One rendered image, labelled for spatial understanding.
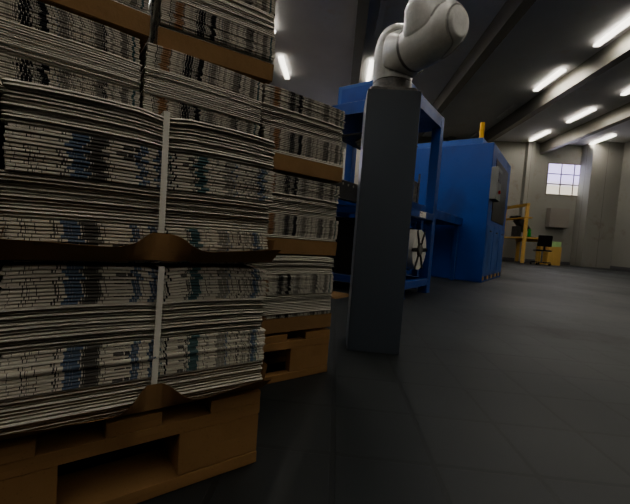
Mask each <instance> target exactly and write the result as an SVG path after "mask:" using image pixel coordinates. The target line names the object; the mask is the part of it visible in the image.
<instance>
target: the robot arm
mask: <svg viewBox="0 0 630 504"><path fill-rule="evenodd" d="M468 29H469V17H468V14H467V12H466V10H465V8H464V6H463V5H462V4H461V3H459V2H458V1H456V0H409V2H408V4H407V6H406V8H405V11H404V23H395V24H392V25H390V26H388V27H387V28H386V29H384V31H383V32H382V34H381V35H380V37H379V39H378V42H377V45H376V48H375V54H374V63H373V86H371V87H370V88H371V89H391V90H412V91H418V89H417V88H412V78H414V77H415V76H416V75H417V74H418V73H419V71H420V70H422V69H425V68H428V67H430V66H432V65H434V64H436V63H438V62H440V61H442V60H443V59H445V58H446V57H448V56H449V55H450V54H452V53H453V52H454V51H455V50H456V49H457V48H458V47H459V46H460V45H461V43H462V42H463V41H464V39H465V38H466V36H467V33H468Z"/></svg>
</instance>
